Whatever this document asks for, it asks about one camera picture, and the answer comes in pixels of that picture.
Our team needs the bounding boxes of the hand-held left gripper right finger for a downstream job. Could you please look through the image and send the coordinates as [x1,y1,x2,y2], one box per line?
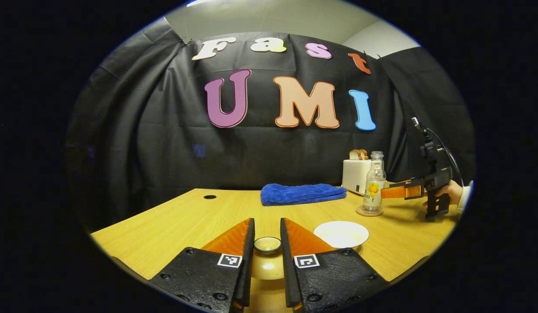
[280,218,389,313]

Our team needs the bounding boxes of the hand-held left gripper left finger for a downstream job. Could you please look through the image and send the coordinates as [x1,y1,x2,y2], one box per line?
[148,218,255,313]

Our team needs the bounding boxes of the clear plastic water bottle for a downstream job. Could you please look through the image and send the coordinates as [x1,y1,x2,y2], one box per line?
[362,151,387,213]

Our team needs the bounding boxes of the white toaster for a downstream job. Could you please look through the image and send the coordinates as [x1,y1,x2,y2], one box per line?
[342,159,373,195]

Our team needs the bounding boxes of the blue towel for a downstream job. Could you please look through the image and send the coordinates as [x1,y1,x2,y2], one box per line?
[260,183,348,206]

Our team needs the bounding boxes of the black backdrop cloth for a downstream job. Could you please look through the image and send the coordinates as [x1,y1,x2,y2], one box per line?
[64,17,476,233]

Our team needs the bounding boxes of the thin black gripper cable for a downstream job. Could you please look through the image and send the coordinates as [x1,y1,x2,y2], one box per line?
[425,127,464,188]

